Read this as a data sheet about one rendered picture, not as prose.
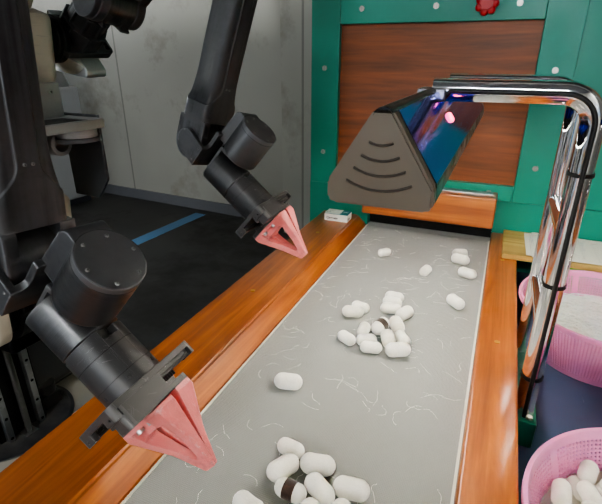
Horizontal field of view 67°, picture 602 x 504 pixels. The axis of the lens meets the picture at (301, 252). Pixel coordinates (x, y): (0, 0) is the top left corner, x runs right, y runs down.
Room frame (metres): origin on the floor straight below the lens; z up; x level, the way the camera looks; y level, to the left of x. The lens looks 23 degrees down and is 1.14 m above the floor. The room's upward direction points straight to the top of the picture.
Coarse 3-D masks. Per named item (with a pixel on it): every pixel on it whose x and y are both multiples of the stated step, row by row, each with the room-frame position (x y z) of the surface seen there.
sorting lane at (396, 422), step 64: (384, 256) 0.92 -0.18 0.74; (448, 256) 0.92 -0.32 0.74; (320, 320) 0.66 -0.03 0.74; (448, 320) 0.66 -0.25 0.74; (256, 384) 0.50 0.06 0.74; (320, 384) 0.50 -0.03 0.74; (384, 384) 0.50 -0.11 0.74; (448, 384) 0.50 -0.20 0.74; (256, 448) 0.39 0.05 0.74; (320, 448) 0.39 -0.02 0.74; (384, 448) 0.39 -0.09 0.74; (448, 448) 0.39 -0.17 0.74
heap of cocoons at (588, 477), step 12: (588, 468) 0.36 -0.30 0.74; (564, 480) 0.34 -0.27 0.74; (576, 480) 0.35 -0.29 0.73; (588, 480) 0.35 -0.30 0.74; (600, 480) 0.34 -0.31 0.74; (552, 492) 0.33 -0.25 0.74; (564, 492) 0.33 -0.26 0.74; (576, 492) 0.34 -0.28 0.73; (588, 492) 0.33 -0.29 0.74; (600, 492) 0.34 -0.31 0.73
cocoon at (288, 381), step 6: (282, 372) 0.49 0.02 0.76; (276, 378) 0.49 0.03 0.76; (282, 378) 0.48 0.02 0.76; (288, 378) 0.48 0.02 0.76; (294, 378) 0.48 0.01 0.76; (300, 378) 0.49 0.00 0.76; (276, 384) 0.48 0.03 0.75; (282, 384) 0.48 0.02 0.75; (288, 384) 0.48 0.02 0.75; (294, 384) 0.48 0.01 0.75; (300, 384) 0.48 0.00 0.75
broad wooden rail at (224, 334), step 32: (320, 224) 1.06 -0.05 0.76; (352, 224) 1.08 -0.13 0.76; (288, 256) 0.86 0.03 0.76; (320, 256) 0.87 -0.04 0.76; (256, 288) 0.72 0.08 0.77; (288, 288) 0.73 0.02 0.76; (192, 320) 0.62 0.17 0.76; (224, 320) 0.62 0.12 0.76; (256, 320) 0.62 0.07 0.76; (160, 352) 0.53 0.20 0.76; (192, 352) 0.53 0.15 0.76; (224, 352) 0.54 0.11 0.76; (224, 384) 0.50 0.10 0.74; (96, 416) 0.41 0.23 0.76; (32, 448) 0.36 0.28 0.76; (64, 448) 0.36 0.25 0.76; (96, 448) 0.36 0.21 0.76; (128, 448) 0.36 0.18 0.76; (0, 480) 0.32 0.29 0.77; (32, 480) 0.32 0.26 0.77; (64, 480) 0.32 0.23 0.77; (96, 480) 0.32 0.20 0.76; (128, 480) 0.34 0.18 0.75
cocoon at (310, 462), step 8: (304, 456) 0.36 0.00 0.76; (312, 456) 0.36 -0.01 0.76; (320, 456) 0.36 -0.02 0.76; (328, 456) 0.36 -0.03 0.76; (304, 464) 0.35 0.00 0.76; (312, 464) 0.35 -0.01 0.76; (320, 464) 0.35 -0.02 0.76; (328, 464) 0.35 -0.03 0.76; (304, 472) 0.35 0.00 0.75; (320, 472) 0.34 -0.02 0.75; (328, 472) 0.34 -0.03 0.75
